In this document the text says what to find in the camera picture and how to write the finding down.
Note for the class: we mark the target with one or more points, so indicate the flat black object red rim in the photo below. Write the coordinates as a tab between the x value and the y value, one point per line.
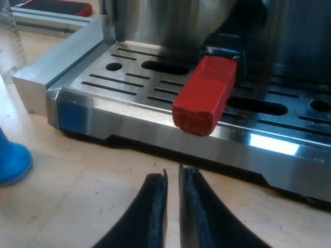
57	6

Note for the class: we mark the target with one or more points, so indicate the clear measuring glass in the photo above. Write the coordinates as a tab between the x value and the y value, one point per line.
16	44

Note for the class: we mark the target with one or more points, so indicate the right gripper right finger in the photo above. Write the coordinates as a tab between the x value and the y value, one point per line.
204	219

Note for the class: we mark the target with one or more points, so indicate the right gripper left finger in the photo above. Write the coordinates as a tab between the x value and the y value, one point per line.
150	214

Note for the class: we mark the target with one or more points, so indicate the metal block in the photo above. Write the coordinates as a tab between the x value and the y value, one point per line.
51	64

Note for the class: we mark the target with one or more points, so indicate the aluminium rail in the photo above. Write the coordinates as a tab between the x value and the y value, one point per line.
51	23

